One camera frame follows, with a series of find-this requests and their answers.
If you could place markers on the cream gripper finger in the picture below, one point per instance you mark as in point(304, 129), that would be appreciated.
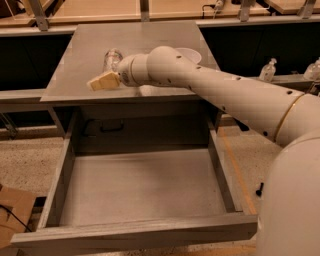
point(105, 81)

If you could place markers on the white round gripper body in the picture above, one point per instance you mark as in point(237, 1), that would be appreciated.
point(125, 74)

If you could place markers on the clear plastic water bottle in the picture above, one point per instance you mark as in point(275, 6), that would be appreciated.
point(112, 59)

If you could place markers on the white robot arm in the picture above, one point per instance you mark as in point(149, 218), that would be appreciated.
point(289, 219)

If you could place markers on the grey cabinet with top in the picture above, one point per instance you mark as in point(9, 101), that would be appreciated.
point(154, 118)

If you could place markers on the open grey top drawer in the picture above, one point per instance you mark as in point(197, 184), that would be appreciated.
point(101, 203)

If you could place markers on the clear pump dispenser bottle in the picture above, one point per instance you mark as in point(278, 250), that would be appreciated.
point(268, 71)

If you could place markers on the white ceramic bowl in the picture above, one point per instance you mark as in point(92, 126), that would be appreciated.
point(190, 55)

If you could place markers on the cardboard box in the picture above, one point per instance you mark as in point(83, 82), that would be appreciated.
point(15, 211)

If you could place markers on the small black floor device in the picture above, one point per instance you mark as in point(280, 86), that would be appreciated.
point(260, 190)

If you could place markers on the black handle inside cabinet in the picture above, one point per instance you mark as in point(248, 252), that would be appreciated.
point(111, 126)

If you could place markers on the grey long bench rail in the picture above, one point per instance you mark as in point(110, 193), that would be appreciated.
point(30, 99)

